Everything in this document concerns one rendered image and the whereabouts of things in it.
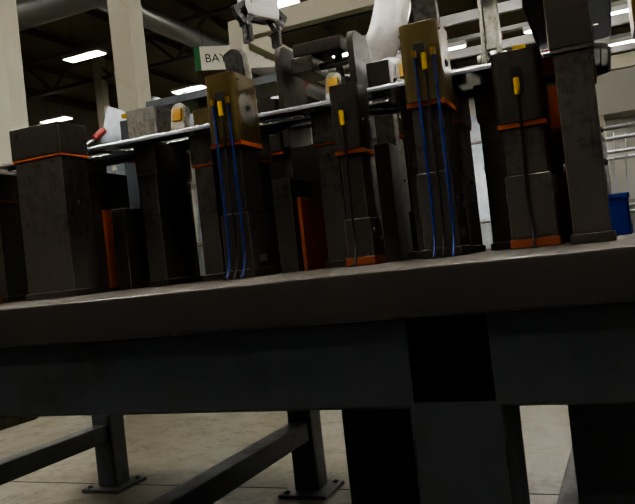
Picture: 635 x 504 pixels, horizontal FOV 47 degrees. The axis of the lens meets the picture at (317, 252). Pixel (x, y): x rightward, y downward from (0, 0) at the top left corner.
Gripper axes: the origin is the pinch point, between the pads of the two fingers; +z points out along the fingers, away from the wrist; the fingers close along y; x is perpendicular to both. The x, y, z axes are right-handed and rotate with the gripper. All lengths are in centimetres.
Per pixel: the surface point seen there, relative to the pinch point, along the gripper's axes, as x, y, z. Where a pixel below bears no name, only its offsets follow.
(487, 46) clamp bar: 59, -5, 18
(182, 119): -3.4, 23.9, 20.1
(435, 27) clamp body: 73, 31, 24
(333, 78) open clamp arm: 30.7, 9.0, 18.2
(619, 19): -234, -804, -205
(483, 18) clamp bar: 58, -6, 12
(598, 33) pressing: 89, 14, 27
